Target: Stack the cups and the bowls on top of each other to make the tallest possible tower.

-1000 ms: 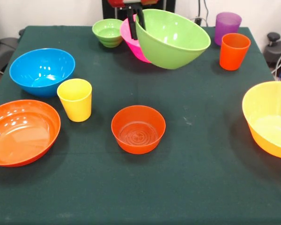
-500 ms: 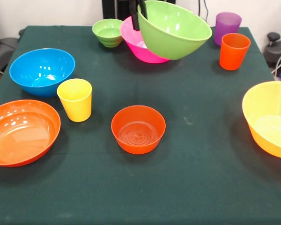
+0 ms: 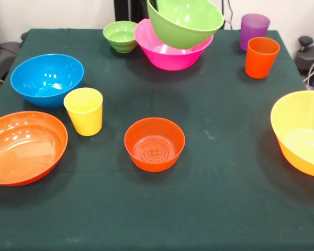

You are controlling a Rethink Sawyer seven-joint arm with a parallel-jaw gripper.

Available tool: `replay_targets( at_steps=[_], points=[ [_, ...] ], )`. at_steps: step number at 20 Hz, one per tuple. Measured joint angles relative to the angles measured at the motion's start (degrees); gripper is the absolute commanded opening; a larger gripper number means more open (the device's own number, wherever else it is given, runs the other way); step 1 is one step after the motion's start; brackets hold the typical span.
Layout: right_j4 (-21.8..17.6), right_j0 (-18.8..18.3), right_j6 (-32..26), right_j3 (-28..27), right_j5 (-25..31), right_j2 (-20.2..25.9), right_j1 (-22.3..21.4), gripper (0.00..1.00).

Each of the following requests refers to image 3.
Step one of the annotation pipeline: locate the small orange bowl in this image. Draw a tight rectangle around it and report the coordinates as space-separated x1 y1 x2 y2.
124 117 186 173

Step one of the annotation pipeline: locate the small green ribbed bowl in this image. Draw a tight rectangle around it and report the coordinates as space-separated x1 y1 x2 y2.
103 20 138 54

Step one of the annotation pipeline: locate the large green bowl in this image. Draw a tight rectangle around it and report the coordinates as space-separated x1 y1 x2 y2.
146 0 225 50

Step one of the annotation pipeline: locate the large yellow-orange bowl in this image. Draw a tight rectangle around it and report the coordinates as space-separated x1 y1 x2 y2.
271 90 314 178

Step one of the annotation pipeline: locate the large pink bowl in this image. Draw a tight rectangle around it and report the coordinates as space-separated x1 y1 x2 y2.
133 18 215 72

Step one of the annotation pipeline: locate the yellow cup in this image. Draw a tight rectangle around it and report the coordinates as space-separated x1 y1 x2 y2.
63 87 104 137

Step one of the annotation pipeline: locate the dark green tablecloth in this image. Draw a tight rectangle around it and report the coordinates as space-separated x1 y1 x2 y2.
0 28 314 251

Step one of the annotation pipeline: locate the blue bowl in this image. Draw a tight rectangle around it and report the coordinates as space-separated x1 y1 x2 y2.
10 54 85 110

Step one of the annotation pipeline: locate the orange cup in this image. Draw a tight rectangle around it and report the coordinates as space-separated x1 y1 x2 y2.
245 37 281 79

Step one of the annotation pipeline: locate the wide shallow orange bowl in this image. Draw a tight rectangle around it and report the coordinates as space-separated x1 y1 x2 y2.
0 111 69 187

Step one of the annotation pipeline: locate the purple cup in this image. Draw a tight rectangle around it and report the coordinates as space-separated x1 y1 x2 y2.
239 14 271 51

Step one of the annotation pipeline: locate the black rounded base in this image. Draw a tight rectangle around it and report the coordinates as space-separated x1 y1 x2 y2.
294 44 314 87

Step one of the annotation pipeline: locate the dark grey chair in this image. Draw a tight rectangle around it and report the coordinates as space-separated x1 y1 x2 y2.
0 41 22 82

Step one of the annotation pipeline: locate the black clamp knob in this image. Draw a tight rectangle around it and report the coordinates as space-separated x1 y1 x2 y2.
298 36 314 53

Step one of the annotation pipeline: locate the black hanging cable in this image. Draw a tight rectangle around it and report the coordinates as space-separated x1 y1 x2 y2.
226 0 235 30

